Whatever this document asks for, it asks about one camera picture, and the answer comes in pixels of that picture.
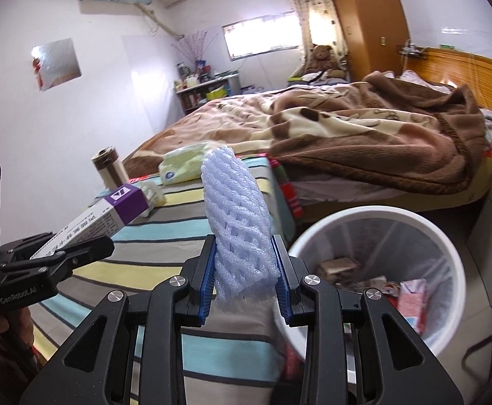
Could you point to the white foam fruit net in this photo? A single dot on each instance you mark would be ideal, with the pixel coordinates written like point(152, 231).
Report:
point(237, 219)

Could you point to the yellow-green tissue pack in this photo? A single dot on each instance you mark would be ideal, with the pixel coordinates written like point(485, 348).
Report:
point(182, 164)

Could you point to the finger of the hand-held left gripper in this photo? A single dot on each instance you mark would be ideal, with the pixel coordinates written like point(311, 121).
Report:
point(81, 255)
point(22, 247)

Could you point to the patterned curtain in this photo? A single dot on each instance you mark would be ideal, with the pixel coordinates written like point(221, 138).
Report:
point(313, 8)

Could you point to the silver wall sheet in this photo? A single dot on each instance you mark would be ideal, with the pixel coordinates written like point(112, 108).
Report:
point(58, 63)

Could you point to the pink flower branches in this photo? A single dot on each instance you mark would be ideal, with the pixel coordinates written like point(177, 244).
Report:
point(195, 46)

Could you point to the person's left hand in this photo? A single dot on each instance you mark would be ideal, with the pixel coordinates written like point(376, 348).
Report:
point(5, 337)

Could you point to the brown patterned blanket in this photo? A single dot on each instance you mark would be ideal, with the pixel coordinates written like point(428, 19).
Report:
point(334, 135)

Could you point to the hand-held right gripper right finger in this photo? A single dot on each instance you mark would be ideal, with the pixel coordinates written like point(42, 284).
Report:
point(280, 280)

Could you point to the window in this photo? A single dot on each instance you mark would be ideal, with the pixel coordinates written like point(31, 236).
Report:
point(262, 36)

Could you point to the white and purple long box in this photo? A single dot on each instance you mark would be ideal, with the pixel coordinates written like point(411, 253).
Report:
point(102, 219)

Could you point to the air conditioner pipe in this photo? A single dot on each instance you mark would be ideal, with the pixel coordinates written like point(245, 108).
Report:
point(161, 23)

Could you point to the wooden bed headboard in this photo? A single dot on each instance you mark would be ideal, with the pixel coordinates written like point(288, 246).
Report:
point(452, 67)

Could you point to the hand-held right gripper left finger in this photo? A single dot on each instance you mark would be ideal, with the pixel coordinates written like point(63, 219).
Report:
point(208, 280)

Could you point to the cluttered white shelf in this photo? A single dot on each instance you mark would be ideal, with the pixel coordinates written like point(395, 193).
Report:
point(208, 93)

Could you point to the wooden wardrobe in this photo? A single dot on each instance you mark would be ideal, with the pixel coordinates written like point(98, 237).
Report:
point(368, 17)

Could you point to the brown teddy bear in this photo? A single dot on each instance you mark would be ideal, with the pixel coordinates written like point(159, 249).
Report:
point(322, 57)

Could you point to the brown and cream tumbler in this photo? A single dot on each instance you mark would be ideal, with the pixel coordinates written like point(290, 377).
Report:
point(110, 168)

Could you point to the white trash bin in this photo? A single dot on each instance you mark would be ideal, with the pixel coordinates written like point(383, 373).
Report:
point(376, 215)

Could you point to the red hanging ornament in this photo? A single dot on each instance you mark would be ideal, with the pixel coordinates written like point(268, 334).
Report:
point(38, 71)

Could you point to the red patterned cloth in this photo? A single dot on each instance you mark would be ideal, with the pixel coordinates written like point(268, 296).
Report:
point(288, 190)

